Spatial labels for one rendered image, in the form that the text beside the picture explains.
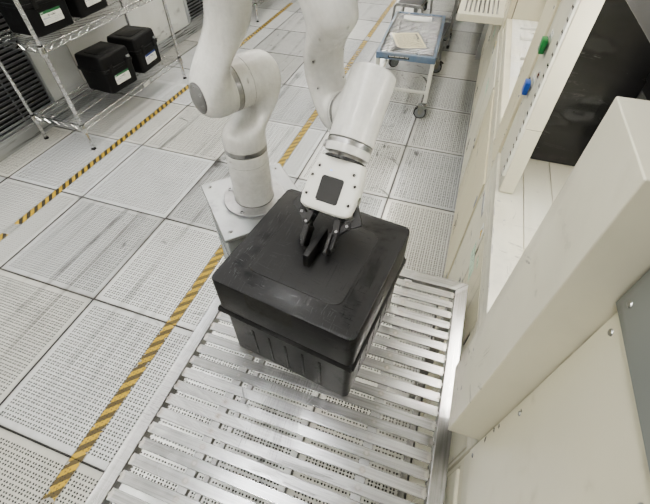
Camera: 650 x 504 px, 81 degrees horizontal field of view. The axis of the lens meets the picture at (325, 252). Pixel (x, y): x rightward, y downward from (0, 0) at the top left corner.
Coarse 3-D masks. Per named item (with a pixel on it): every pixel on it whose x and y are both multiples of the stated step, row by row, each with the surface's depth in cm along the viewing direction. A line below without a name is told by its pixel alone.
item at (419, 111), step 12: (396, 12) 324; (408, 12) 324; (396, 24) 332; (432, 24) 306; (384, 36) 289; (432, 36) 289; (420, 48) 274; (432, 48) 274; (396, 60) 355; (408, 60) 269; (420, 60) 266; (432, 60) 264; (432, 72) 271; (420, 108) 291
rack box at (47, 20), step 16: (0, 0) 218; (32, 0) 217; (48, 0) 225; (64, 0) 235; (16, 16) 223; (32, 16) 221; (48, 16) 229; (64, 16) 237; (16, 32) 233; (48, 32) 232
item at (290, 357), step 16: (240, 336) 83; (256, 336) 78; (272, 336) 75; (256, 352) 85; (272, 352) 80; (288, 352) 76; (304, 352) 73; (288, 368) 83; (304, 368) 78; (320, 368) 74; (336, 368) 71; (320, 384) 80; (336, 384) 76; (352, 384) 81
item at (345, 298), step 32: (288, 192) 84; (288, 224) 77; (320, 224) 77; (384, 224) 77; (256, 256) 71; (288, 256) 71; (320, 256) 71; (352, 256) 71; (384, 256) 72; (224, 288) 68; (256, 288) 67; (288, 288) 67; (320, 288) 67; (352, 288) 67; (384, 288) 70; (256, 320) 71; (288, 320) 65; (320, 320) 62; (352, 320) 62; (320, 352) 68; (352, 352) 63
